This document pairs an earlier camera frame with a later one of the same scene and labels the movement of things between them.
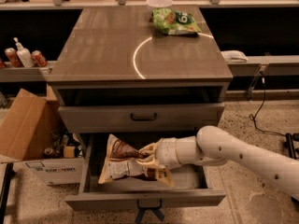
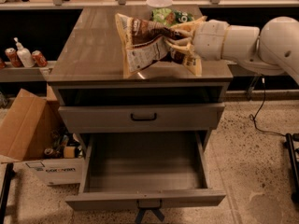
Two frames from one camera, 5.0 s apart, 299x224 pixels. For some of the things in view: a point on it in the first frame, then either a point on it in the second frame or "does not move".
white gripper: (165, 152) to (209, 41)
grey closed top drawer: (139, 118) does not move
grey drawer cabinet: (113, 74) does not move
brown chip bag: (121, 161) to (144, 42)
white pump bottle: (25, 55) does not move
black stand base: (292, 150) does not move
